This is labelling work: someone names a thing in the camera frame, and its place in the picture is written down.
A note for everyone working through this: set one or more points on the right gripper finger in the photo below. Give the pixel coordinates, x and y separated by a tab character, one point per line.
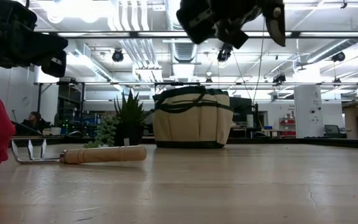
276	25

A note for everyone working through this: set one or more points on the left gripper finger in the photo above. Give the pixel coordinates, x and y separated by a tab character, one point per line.
54	65
50	46

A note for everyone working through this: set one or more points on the beige green gardening bag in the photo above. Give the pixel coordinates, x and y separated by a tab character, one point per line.
191	121

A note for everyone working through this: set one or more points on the person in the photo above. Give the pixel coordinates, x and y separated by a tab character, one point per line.
35	120

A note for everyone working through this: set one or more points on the black ceiling spotlight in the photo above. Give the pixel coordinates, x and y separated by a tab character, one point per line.
339	56
117	56

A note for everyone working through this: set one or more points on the white pillar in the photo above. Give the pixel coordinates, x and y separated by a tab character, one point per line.
308	109

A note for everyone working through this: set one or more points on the green potted succulent plant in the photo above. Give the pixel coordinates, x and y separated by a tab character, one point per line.
130	118

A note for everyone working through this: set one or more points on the shelf with red bins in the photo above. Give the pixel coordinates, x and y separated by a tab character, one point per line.
287	127

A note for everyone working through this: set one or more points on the black overhead camera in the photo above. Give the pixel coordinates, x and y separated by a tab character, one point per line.
224	53

